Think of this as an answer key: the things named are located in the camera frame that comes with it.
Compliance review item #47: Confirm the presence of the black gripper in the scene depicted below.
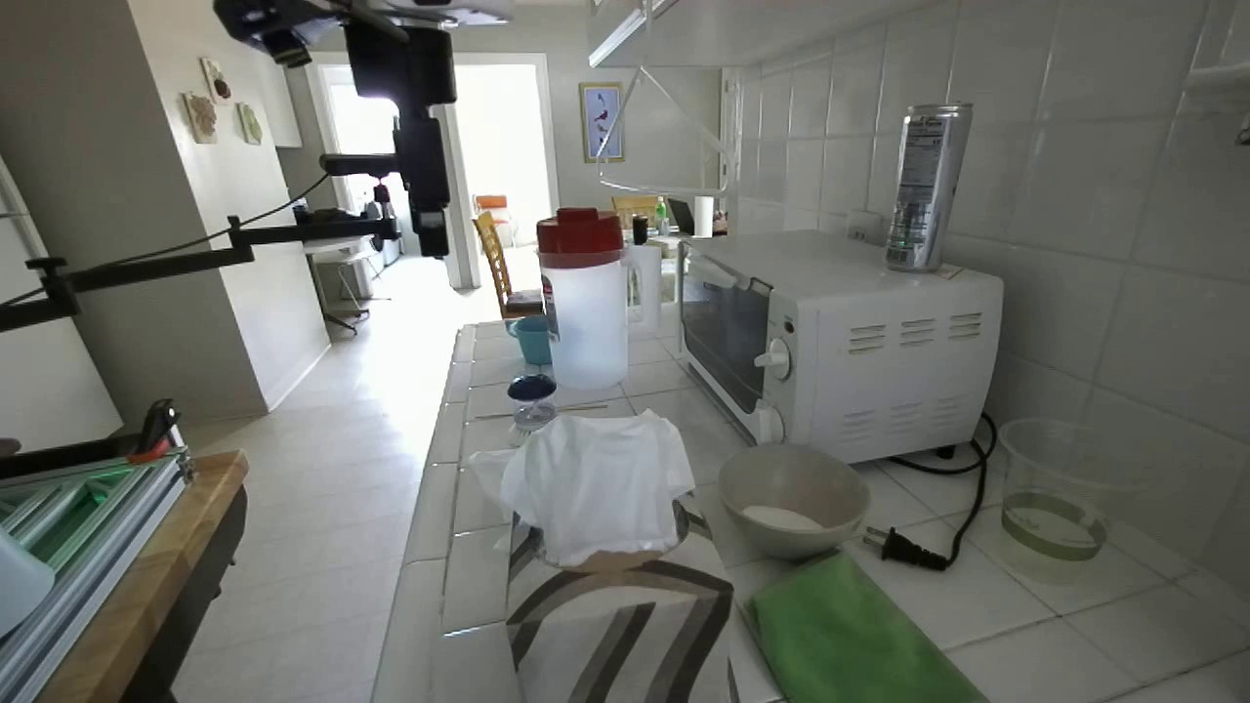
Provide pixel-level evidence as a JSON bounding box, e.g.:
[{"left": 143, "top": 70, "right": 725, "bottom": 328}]
[{"left": 344, "top": 21, "right": 462, "bottom": 262}]

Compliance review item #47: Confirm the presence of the white cloth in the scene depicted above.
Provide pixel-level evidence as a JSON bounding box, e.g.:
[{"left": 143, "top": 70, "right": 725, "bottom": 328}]
[{"left": 463, "top": 408, "right": 700, "bottom": 568}]

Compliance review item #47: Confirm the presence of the white overhead cabinet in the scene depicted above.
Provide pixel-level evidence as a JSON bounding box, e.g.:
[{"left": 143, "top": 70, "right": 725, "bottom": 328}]
[{"left": 583, "top": 0, "right": 940, "bottom": 70}]

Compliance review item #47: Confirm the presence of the wooden chair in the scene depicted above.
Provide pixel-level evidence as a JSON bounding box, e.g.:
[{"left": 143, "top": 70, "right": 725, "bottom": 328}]
[{"left": 469, "top": 211, "right": 548, "bottom": 323}]

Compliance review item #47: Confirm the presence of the teal plastic measuring cup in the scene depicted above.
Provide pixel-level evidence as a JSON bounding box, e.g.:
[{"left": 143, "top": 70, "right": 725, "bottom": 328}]
[{"left": 508, "top": 311, "right": 559, "bottom": 371}]

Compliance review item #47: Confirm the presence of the clear pitcher with red lid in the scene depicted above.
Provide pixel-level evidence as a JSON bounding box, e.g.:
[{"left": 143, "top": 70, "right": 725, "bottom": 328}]
[{"left": 534, "top": 206, "right": 638, "bottom": 396}]

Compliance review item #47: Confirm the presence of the white bottle with black cap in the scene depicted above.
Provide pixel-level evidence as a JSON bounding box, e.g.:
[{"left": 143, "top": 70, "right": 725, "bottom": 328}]
[{"left": 624, "top": 216, "right": 667, "bottom": 333}]

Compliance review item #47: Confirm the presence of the black table clamp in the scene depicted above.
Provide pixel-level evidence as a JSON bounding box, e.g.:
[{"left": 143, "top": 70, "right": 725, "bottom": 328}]
[{"left": 0, "top": 396, "right": 189, "bottom": 484}]

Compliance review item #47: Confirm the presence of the white toaster oven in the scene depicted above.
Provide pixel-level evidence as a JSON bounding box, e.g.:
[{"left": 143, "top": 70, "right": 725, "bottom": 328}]
[{"left": 677, "top": 231, "right": 1008, "bottom": 468}]

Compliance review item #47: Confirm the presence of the grey striped dish towel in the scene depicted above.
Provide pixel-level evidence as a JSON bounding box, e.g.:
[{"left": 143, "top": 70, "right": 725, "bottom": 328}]
[{"left": 500, "top": 504, "right": 743, "bottom": 703}]

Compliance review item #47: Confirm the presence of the beige bowl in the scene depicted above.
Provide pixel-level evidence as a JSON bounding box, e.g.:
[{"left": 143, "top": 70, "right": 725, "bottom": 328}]
[{"left": 716, "top": 442, "right": 870, "bottom": 568}]

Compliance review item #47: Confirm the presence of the wooden table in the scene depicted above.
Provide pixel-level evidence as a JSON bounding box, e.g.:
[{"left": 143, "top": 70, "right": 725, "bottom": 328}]
[{"left": 35, "top": 445, "right": 253, "bottom": 703}]

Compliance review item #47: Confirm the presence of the steel cylinder canister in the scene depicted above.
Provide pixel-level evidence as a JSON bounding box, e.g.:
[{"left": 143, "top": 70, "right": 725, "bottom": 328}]
[{"left": 883, "top": 100, "right": 976, "bottom": 277}]

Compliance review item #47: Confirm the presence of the small green scrub pad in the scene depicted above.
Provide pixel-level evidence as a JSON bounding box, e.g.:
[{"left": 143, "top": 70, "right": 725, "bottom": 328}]
[{"left": 743, "top": 551, "right": 988, "bottom": 703}]

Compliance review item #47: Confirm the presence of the clear plastic tub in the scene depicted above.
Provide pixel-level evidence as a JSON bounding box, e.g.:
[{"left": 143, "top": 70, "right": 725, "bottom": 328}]
[{"left": 991, "top": 415, "right": 1139, "bottom": 586}]

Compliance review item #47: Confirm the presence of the framed wall picture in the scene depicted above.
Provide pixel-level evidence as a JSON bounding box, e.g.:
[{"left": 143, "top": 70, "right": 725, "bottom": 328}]
[{"left": 578, "top": 77, "right": 628, "bottom": 167}]

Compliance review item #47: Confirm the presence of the round wall ornament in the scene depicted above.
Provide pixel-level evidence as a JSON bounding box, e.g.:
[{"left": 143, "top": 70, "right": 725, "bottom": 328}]
[
  {"left": 232, "top": 99, "right": 267, "bottom": 147},
  {"left": 197, "top": 56, "right": 233, "bottom": 106},
  {"left": 180, "top": 90, "right": 224, "bottom": 147}
]

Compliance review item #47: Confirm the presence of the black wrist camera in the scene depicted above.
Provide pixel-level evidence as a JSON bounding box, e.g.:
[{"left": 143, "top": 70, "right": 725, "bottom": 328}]
[{"left": 212, "top": 0, "right": 322, "bottom": 70}]

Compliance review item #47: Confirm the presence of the aluminium rail with green light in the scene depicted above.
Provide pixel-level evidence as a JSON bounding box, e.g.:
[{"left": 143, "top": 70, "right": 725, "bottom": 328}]
[{"left": 0, "top": 455, "right": 189, "bottom": 703}]

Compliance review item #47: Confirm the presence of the black power cord with plug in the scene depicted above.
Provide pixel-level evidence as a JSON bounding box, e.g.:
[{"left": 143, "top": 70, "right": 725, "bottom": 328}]
[{"left": 863, "top": 410, "right": 1003, "bottom": 573}]

